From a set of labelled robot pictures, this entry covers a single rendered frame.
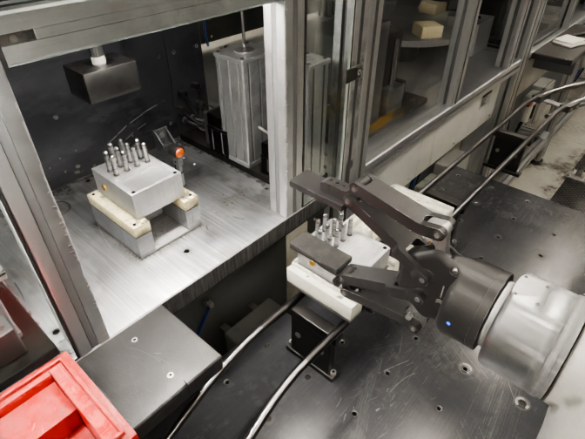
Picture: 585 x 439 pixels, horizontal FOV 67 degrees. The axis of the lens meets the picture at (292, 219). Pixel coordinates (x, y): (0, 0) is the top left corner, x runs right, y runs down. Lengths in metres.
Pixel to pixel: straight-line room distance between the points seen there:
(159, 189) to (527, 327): 0.58
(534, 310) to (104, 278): 0.62
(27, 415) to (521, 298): 0.52
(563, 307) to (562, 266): 0.87
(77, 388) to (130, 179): 0.35
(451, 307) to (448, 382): 0.53
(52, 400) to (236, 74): 0.61
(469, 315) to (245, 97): 0.64
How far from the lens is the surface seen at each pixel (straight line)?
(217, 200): 0.91
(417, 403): 0.89
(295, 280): 0.79
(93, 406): 0.57
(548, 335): 0.39
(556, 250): 1.31
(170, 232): 0.84
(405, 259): 0.42
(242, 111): 0.92
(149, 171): 0.80
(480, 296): 0.40
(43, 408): 0.61
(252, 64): 0.90
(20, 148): 0.51
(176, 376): 0.63
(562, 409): 0.41
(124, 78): 0.76
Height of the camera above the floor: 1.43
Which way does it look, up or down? 38 degrees down
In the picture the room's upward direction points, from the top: straight up
